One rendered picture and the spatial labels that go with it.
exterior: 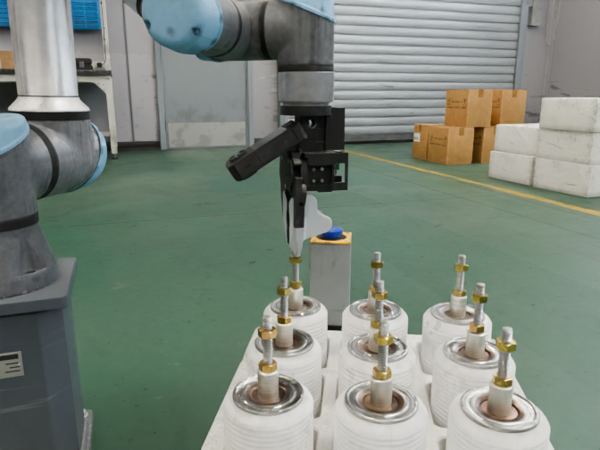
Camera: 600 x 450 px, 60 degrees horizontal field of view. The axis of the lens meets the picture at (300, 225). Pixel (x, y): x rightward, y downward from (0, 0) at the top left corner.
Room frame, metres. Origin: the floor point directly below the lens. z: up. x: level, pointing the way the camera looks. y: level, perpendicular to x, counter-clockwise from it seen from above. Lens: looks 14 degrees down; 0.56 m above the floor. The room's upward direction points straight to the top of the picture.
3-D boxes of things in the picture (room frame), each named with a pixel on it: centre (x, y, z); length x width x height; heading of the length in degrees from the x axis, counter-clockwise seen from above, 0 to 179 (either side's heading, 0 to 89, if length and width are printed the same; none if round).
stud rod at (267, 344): (0.49, 0.03, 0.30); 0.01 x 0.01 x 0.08
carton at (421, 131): (4.72, -1.21, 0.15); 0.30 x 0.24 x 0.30; 108
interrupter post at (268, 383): (0.49, 0.03, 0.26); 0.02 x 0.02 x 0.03
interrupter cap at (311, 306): (0.72, 0.01, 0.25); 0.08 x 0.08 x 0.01
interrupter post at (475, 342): (0.58, -0.21, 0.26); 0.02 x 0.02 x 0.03
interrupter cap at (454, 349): (0.58, -0.21, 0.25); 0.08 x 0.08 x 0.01
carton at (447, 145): (4.40, -1.26, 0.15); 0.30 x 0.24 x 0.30; 18
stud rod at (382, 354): (0.48, -0.08, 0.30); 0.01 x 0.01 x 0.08
